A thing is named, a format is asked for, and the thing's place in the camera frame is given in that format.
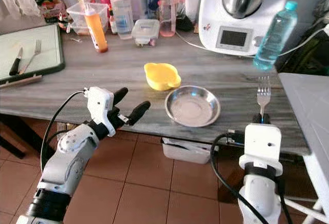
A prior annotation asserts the clear bottle orange cap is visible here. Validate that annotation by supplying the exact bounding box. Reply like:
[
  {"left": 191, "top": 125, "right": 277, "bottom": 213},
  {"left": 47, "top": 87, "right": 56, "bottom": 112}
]
[{"left": 107, "top": 0, "right": 133, "bottom": 41}]

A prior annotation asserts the blue water bottle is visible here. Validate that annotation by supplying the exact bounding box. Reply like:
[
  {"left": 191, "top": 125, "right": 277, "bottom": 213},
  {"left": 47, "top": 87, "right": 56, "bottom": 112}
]
[{"left": 252, "top": 1, "right": 299, "bottom": 72}]

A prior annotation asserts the yellow plastic bowl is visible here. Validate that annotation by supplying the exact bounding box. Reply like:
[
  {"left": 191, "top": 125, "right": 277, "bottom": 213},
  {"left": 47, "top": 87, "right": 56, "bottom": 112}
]
[{"left": 143, "top": 62, "right": 182, "bottom": 92}]

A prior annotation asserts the pink drinking bottle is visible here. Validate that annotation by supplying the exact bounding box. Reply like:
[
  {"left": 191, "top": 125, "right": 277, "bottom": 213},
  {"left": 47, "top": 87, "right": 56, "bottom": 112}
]
[{"left": 158, "top": 0, "right": 179, "bottom": 38}]

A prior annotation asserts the white folding table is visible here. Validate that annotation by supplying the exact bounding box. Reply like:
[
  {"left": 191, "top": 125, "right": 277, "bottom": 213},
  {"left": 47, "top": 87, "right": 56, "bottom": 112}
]
[{"left": 278, "top": 72, "right": 329, "bottom": 224}]

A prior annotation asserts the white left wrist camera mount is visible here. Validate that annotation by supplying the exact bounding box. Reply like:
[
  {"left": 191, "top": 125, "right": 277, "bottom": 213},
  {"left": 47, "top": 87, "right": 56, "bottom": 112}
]
[{"left": 86, "top": 86, "right": 116, "bottom": 138}]

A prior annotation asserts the brown wooden stick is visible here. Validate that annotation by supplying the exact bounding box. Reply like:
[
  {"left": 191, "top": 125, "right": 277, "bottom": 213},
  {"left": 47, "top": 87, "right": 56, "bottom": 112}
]
[{"left": 1, "top": 74, "right": 43, "bottom": 87}]

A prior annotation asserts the round steel plate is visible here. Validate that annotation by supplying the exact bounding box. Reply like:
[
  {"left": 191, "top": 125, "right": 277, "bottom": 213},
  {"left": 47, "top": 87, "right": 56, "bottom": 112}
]
[{"left": 164, "top": 85, "right": 222, "bottom": 128}]

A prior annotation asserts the steel fork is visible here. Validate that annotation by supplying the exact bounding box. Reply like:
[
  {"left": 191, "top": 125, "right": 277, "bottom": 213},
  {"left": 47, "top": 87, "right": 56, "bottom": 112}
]
[
  {"left": 20, "top": 39, "right": 43, "bottom": 76},
  {"left": 257, "top": 76, "right": 272, "bottom": 125}
]

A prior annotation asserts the orange sauce bottle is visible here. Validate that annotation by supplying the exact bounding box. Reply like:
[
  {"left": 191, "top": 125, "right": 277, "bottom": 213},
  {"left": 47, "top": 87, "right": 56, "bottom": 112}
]
[{"left": 83, "top": 4, "right": 109, "bottom": 54}]

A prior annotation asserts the white storage box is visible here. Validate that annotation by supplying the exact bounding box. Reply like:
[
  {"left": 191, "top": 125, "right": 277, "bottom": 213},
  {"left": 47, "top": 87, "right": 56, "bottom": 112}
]
[{"left": 160, "top": 136, "right": 214, "bottom": 165}]

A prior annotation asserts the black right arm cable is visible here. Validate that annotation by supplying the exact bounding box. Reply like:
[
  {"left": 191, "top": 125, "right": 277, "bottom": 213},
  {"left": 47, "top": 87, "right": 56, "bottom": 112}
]
[{"left": 209, "top": 130, "right": 276, "bottom": 224}]

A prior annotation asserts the white kitchen appliance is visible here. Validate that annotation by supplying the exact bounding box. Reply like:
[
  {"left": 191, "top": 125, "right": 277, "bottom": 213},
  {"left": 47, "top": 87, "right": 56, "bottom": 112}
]
[{"left": 197, "top": 0, "right": 297, "bottom": 58}]

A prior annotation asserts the small lidded clear container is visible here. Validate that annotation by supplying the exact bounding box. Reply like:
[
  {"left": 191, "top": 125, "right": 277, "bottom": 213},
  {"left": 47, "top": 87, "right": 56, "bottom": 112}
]
[{"left": 131, "top": 18, "right": 160, "bottom": 48}]

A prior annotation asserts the black bag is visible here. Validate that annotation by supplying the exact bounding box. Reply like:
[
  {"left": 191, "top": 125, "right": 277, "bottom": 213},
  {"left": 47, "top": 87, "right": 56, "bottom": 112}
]
[{"left": 277, "top": 23, "right": 329, "bottom": 76}]

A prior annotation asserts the dark wooden grey-top table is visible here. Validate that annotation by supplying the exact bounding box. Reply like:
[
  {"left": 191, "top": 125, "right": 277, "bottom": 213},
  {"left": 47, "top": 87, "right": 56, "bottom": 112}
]
[{"left": 0, "top": 23, "right": 312, "bottom": 205}]

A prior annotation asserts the clear plastic container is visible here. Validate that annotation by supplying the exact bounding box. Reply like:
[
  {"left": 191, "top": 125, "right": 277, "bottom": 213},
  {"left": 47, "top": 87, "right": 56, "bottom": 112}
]
[{"left": 65, "top": 2, "right": 109, "bottom": 35}]

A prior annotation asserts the black-handled knife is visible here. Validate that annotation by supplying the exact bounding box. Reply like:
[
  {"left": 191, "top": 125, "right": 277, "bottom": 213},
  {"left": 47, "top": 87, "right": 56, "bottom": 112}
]
[{"left": 8, "top": 47, "right": 24, "bottom": 77}]

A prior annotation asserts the white green-rimmed cutting board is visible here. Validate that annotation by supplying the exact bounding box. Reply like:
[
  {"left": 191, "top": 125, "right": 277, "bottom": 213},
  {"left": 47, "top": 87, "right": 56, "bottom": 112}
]
[{"left": 0, "top": 24, "right": 66, "bottom": 87}]

